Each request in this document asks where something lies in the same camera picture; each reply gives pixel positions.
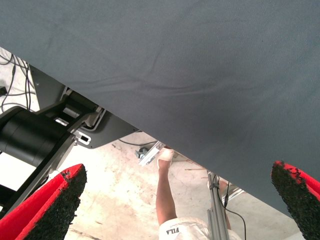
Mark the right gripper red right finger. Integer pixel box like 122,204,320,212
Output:
271,160,320,240

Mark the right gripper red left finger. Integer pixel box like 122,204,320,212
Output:
0,163,88,240

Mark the aluminium table leg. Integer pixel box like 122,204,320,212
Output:
206,171,230,240

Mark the aluminium bar with caster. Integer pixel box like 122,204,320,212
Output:
134,140,167,167

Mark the dark grey table cloth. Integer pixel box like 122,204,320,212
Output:
0,0,320,226

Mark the thin black floor cable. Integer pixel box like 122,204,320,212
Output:
118,138,158,146
216,174,248,240
0,53,37,113

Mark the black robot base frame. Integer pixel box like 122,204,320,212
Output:
0,63,140,218

